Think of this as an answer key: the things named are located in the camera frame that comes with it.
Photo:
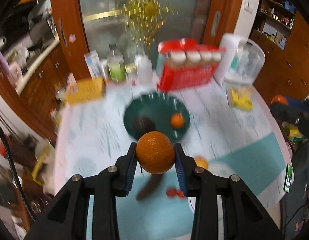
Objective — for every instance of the smartphone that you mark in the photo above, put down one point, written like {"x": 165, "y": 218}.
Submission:
{"x": 288, "y": 178}

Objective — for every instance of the dark avocado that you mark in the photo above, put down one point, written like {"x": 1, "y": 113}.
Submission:
{"x": 143, "y": 125}

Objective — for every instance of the white squeeze bottle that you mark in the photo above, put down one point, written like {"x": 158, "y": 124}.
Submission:
{"x": 144, "y": 69}

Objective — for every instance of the green label glass bottle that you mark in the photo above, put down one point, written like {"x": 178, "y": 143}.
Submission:
{"x": 116, "y": 64}

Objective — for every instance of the dark green scalloped plate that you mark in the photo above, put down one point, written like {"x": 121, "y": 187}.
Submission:
{"x": 158, "y": 108}

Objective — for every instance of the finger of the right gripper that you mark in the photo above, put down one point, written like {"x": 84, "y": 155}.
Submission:
{"x": 300, "y": 104}
{"x": 285, "y": 113}

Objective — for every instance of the silver metal can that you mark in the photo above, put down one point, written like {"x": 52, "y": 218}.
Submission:
{"x": 104, "y": 70}

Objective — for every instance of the yellow tissue pack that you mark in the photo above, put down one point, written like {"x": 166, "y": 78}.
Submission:
{"x": 240, "y": 98}

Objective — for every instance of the small yellow-orange citrus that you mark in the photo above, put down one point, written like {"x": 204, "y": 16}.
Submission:
{"x": 280, "y": 99}

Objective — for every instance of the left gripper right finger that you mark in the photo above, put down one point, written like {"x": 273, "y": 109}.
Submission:
{"x": 244, "y": 217}

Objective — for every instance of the overripe dark banana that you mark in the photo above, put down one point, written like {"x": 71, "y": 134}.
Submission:
{"x": 150, "y": 187}

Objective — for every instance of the dark red plum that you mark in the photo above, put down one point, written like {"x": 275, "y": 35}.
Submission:
{"x": 171, "y": 192}

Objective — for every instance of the red package with jars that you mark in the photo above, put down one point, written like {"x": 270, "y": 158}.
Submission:
{"x": 187, "y": 64}

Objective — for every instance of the yellow cardboard box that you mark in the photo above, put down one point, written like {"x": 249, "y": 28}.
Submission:
{"x": 85, "y": 90}

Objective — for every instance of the small glass jar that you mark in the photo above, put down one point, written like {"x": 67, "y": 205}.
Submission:
{"x": 131, "y": 73}

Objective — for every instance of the white countertop appliance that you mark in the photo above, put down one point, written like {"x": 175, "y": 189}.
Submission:
{"x": 242, "y": 61}

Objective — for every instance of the red tomato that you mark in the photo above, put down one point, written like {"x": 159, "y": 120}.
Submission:
{"x": 180, "y": 194}

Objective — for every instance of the gold door ornament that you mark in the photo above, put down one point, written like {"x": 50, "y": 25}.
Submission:
{"x": 143, "y": 17}

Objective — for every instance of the white blue carton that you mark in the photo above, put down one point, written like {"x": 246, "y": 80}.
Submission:
{"x": 92, "y": 61}

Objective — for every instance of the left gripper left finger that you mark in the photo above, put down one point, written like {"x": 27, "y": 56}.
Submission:
{"x": 66, "y": 215}

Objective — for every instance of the orange tangerine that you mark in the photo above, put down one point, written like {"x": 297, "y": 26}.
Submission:
{"x": 177, "y": 121}
{"x": 155, "y": 153}

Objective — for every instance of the large yellow orange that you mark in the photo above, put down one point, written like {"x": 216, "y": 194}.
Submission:
{"x": 201, "y": 162}

